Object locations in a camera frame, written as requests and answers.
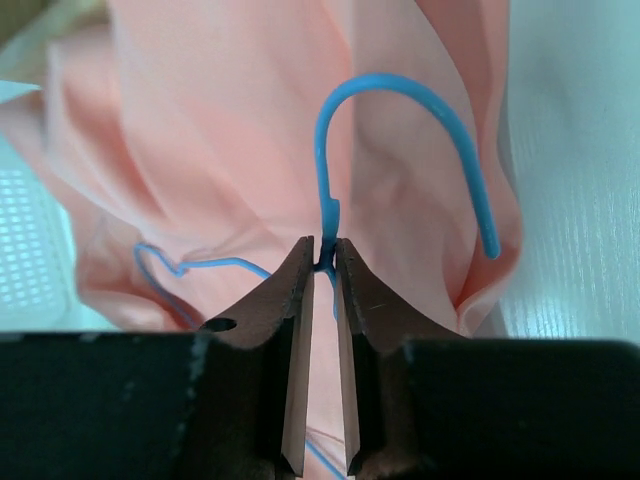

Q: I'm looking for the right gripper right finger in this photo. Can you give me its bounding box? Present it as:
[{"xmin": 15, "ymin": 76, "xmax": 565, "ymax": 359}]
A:
[{"xmin": 335, "ymin": 239, "xmax": 459, "ymax": 475}]

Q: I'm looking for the white plastic basket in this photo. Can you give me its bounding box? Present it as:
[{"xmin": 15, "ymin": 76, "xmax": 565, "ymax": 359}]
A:
[{"xmin": 1, "ymin": 139, "xmax": 75, "ymax": 331}]

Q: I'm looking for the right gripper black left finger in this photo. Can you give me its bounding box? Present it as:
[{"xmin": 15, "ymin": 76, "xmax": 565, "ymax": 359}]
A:
[{"xmin": 199, "ymin": 237, "xmax": 314, "ymax": 475}]

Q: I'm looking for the light blue plastic hanger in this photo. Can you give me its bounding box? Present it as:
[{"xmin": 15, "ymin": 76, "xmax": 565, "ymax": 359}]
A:
[{"xmin": 133, "ymin": 73, "xmax": 501, "ymax": 479}]

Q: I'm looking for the salmon pink skirt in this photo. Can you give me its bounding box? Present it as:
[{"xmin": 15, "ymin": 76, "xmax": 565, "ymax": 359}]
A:
[{"xmin": 0, "ymin": 0, "xmax": 524, "ymax": 480}]

